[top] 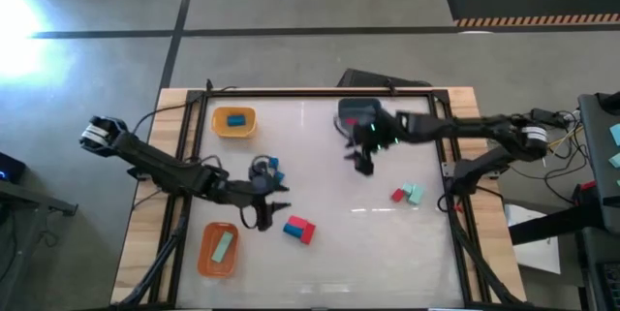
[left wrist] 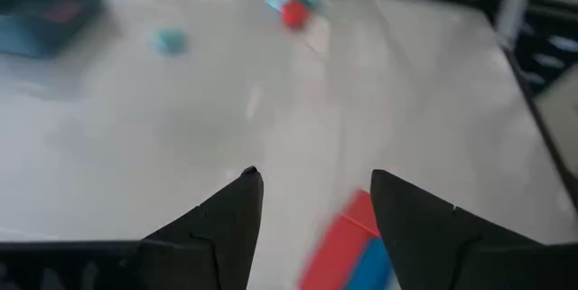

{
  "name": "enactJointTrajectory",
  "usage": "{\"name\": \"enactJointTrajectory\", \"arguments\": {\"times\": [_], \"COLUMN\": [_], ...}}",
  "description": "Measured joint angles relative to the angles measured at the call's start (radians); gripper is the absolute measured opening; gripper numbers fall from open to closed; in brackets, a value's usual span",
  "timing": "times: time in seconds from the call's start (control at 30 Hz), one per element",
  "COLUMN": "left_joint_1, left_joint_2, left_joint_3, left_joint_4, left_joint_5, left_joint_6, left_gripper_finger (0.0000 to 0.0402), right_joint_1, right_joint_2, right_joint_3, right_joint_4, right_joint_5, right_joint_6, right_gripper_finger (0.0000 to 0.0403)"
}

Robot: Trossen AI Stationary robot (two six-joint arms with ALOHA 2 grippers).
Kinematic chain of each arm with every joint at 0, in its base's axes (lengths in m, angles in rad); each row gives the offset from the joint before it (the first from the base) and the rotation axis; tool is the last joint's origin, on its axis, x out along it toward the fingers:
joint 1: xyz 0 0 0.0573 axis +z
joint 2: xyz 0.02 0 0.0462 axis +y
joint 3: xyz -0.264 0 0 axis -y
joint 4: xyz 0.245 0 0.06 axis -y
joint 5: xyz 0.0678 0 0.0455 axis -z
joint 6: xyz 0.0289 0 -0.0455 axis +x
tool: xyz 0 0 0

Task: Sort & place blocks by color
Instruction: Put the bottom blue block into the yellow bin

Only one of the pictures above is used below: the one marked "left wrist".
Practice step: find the long teal block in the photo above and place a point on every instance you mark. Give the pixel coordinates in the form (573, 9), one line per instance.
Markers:
(170, 41)

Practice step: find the small blue cube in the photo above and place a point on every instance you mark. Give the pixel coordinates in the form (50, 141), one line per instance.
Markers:
(370, 267)

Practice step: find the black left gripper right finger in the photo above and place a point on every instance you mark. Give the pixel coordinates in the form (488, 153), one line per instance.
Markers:
(429, 245)

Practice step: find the grey-blue plastic bin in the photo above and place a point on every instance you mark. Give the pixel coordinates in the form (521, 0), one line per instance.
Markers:
(27, 32)

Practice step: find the red arch block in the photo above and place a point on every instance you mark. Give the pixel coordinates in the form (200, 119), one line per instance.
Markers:
(361, 211)

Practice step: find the light grey post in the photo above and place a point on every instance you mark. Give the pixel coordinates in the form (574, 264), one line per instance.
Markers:
(512, 5)

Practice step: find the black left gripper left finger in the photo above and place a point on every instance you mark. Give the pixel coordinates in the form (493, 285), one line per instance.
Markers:
(217, 245)

